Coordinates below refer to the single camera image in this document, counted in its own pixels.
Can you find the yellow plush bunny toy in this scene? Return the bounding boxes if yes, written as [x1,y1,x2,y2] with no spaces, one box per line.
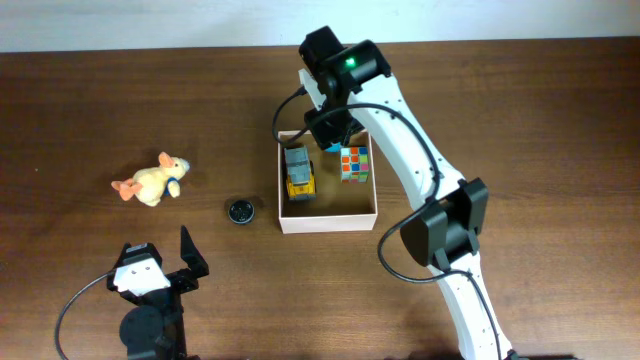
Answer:
[111,152,190,207]

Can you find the colourful puzzle cube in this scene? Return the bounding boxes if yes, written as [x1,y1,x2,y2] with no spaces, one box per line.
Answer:
[340,146,371,183]

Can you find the yellow grey toy truck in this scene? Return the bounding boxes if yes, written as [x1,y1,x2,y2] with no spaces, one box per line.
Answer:
[284,146,316,201]

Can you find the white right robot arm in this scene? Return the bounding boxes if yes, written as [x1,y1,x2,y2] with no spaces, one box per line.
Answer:
[299,26,517,359]

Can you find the blue white toy ball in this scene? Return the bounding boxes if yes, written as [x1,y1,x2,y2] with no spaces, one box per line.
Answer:
[325,143,341,153]

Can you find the small black round wheel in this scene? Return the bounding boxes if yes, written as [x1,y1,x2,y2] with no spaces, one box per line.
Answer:
[228,199,255,225]

